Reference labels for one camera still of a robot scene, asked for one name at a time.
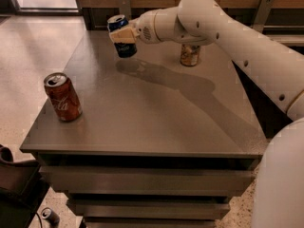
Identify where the grey drawer cabinet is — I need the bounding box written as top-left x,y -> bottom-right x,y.
21,31 -> 267,228

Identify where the blue Pepsi can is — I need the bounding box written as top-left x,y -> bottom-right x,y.
107,14 -> 137,58

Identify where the metal bracket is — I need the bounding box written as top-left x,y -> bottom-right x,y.
118,0 -> 131,28
253,0 -> 275,26

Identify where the left metal bracket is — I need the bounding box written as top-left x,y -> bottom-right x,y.
118,0 -> 131,28

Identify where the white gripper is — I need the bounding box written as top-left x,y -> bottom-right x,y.
109,9 -> 160,44

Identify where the right metal bracket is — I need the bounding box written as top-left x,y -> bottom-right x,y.
253,0 -> 275,26

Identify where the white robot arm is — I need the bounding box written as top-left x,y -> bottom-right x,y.
109,0 -> 304,228

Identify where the red Coca-Cola can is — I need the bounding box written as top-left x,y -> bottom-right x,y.
44,72 -> 82,122

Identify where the can on floor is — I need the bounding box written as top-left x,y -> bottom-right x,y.
41,207 -> 60,225

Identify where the orange and white can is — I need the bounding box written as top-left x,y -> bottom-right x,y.
180,45 -> 200,67

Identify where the dark chair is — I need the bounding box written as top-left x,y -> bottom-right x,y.
0,145 -> 49,228

